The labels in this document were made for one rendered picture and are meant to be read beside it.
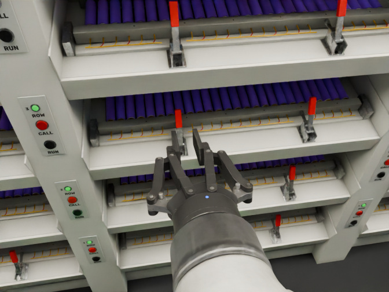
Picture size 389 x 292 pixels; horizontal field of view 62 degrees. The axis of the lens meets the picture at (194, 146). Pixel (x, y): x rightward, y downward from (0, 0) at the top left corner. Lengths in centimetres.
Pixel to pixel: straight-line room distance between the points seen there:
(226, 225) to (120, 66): 32
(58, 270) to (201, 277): 76
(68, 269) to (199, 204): 69
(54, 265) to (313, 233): 74
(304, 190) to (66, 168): 56
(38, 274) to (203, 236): 76
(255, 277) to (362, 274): 97
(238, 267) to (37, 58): 39
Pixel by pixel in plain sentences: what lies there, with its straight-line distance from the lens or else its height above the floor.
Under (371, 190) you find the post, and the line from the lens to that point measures 93.
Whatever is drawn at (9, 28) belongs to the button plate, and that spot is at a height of 81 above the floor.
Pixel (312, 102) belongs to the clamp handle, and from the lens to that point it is 68.
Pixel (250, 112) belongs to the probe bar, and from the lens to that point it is 69.
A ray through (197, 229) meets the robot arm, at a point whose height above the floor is 73.
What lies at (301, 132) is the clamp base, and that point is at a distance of 71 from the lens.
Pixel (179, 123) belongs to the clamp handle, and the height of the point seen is 61.
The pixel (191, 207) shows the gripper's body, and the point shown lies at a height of 71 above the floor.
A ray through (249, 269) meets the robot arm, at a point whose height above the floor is 75.
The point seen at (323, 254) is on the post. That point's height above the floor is 6.
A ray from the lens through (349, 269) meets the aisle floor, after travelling 121.
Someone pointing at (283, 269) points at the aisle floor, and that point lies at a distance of 114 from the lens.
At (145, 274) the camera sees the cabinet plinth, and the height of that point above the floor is 2.
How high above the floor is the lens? 98
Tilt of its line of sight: 42 degrees down
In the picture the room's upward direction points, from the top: straight up
